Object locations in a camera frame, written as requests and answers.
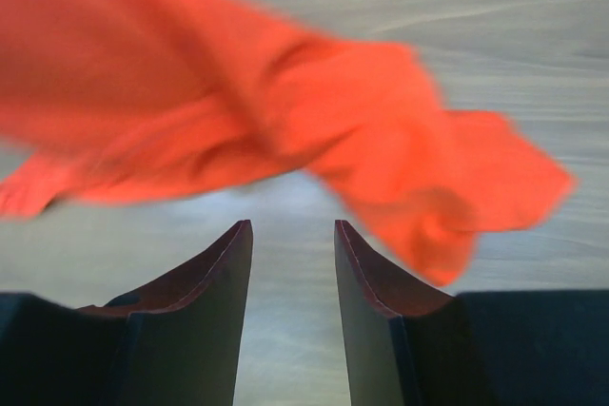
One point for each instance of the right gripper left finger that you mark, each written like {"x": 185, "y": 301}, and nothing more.
{"x": 184, "y": 329}

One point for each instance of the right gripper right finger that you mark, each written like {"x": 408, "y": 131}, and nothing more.
{"x": 405, "y": 342}

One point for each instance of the orange t shirt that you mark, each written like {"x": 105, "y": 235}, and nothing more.
{"x": 127, "y": 101}

